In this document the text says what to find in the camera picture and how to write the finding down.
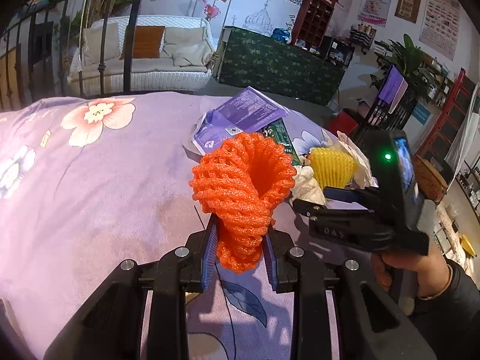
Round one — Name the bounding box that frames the black iron railing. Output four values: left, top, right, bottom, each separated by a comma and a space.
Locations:
1, 0, 142, 112

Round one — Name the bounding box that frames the red phone booth cabinet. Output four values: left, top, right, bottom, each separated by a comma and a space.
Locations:
291, 0, 338, 50

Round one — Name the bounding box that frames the yellow foam fruit net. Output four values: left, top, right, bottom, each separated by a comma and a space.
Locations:
309, 147, 357, 189

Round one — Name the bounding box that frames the red ladder shelf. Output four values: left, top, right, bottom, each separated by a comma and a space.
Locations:
417, 68, 475, 162

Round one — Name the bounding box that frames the purple floral tablecloth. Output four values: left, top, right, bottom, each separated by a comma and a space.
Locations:
0, 91, 376, 360

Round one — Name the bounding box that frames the green potted plant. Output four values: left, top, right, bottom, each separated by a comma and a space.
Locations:
373, 33, 434, 101

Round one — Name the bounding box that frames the white wicker sofa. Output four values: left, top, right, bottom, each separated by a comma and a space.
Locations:
67, 15, 214, 97

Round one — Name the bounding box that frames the red bag on floor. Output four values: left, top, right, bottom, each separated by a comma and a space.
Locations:
326, 108, 363, 137

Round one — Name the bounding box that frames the orange cushion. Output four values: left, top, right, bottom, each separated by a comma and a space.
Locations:
132, 26, 165, 59

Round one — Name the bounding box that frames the orange foam fruit net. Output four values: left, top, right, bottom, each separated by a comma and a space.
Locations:
189, 133, 296, 274

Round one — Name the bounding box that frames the purple hanging towel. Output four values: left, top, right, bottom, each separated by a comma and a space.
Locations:
377, 65, 408, 107

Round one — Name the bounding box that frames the green patterned counter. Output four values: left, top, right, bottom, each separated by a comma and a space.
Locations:
218, 27, 345, 106

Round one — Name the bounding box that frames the purple paper package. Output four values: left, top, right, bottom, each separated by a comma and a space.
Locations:
191, 87, 288, 155

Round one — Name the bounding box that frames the black metal rack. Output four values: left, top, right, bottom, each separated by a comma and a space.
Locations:
353, 87, 416, 148

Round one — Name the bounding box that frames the green milk carton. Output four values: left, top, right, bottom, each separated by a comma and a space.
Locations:
261, 118, 301, 166

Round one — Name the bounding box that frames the person's right hand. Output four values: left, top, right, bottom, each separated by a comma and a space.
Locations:
371, 245, 452, 298

